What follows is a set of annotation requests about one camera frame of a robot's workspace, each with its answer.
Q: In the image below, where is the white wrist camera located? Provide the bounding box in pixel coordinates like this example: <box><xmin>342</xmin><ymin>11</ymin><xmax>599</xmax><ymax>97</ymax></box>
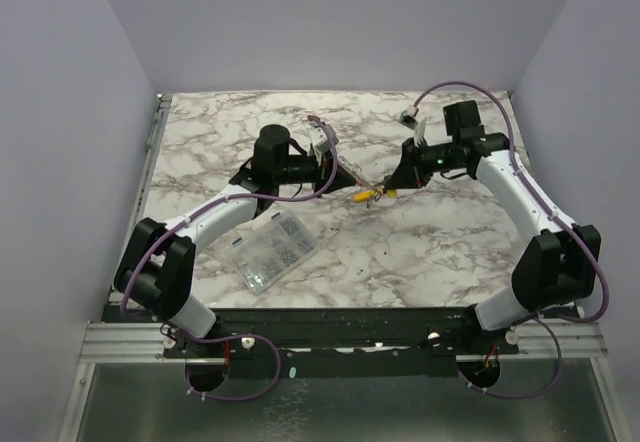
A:
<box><xmin>399</xmin><ymin>105</ymin><xmax>426</xmax><ymax>147</ymax></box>
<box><xmin>308</xmin><ymin>125</ymin><xmax>339</xmax><ymax>165</ymax></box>

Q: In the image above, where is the yellow handled screwdriver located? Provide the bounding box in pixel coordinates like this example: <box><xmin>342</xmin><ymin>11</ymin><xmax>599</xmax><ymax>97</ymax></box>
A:
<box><xmin>353</xmin><ymin>190</ymin><xmax>377</xmax><ymax>203</ymax></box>

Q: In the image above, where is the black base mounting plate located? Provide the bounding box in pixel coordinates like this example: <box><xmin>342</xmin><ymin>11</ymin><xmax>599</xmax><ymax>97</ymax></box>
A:
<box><xmin>102</xmin><ymin>304</ymin><xmax>521</xmax><ymax>380</ymax></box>

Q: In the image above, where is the aluminium front rail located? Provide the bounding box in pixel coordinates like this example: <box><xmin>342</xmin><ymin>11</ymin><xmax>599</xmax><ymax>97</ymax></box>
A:
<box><xmin>80</xmin><ymin>318</ymin><xmax>608</xmax><ymax>365</ymax></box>

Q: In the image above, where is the aluminium rail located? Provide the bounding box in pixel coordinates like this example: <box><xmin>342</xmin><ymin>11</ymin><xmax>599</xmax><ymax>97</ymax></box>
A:
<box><xmin>80</xmin><ymin>318</ymin><xmax>608</xmax><ymax>365</ymax></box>
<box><xmin>130</xmin><ymin>93</ymin><xmax>173</xmax><ymax>223</ymax></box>

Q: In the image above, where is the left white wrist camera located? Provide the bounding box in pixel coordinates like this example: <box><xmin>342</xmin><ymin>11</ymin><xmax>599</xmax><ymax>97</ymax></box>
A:
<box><xmin>308</xmin><ymin>125</ymin><xmax>339</xmax><ymax>165</ymax></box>

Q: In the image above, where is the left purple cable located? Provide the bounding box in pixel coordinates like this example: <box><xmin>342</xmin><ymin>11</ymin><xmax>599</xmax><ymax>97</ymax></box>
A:
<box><xmin>119</xmin><ymin>114</ymin><xmax>338</xmax><ymax>403</ymax></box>

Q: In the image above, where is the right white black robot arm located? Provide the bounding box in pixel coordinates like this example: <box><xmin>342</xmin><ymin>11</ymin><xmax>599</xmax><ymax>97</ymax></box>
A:
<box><xmin>383</xmin><ymin>101</ymin><xmax>601</xmax><ymax>353</ymax></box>

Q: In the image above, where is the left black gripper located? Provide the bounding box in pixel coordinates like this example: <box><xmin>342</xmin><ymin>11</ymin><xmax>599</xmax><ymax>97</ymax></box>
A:
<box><xmin>273</xmin><ymin>145</ymin><xmax>354</xmax><ymax>197</ymax></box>

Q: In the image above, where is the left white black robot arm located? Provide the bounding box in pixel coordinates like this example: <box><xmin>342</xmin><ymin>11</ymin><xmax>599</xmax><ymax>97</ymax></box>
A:
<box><xmin>113</xmin><ymin>116</ymin><xmax>356</xmax><ymax>357</ymax></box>

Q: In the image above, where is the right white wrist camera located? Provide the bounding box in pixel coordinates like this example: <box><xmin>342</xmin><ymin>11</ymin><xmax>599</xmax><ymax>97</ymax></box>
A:
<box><xmin>399</xmin><ymin>105</ymin><xmax>426</xmax><ymax>147</ymax></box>

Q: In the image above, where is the aluminium left side rail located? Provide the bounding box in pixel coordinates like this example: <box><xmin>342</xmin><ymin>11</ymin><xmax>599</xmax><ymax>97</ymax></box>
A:
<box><xmin>130</xmin><ymin>93</ymin><xmax>173</xmax><ymax>223</ymax></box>

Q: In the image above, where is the clear plastic screw box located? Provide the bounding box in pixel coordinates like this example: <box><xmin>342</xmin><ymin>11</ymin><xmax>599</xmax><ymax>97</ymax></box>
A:
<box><xmin>228</xmin><ymin>209</ymin><xmax>319</xmax><ymax>294</ymax></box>

